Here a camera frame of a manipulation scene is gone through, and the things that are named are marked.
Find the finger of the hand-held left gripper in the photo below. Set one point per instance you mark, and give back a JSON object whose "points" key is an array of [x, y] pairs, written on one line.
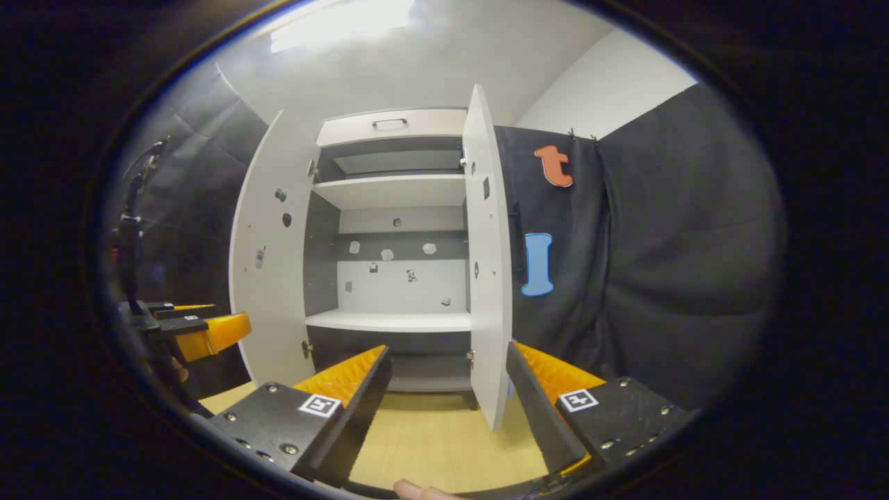
{"points": [[222, 332], [180, 308]]}

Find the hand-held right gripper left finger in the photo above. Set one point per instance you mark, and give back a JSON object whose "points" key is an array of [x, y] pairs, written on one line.
{"points": [[358, 410]]}

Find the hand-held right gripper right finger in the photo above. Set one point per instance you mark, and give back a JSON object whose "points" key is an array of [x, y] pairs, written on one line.
{"points": [[538, 417]]}

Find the shoe cabinet door camera sticker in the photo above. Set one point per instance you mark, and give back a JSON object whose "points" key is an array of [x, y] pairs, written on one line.
{"points": [[274, 326]]}

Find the shoe cabinet door headphone sticker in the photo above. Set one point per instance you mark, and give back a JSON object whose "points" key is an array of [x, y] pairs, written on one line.
{"points": [[489, 278]]}

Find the grey double-door shoe cabinet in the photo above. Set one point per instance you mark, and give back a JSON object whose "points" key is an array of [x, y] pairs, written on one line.
{"points": [[392, 191]]}

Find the black backdrop cloth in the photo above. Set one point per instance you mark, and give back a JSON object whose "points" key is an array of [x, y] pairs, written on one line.
{"points": [[660, 243]]}

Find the black cloth clip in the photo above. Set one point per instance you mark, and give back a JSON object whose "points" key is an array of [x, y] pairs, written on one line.
{"points": [[582, 134]]}

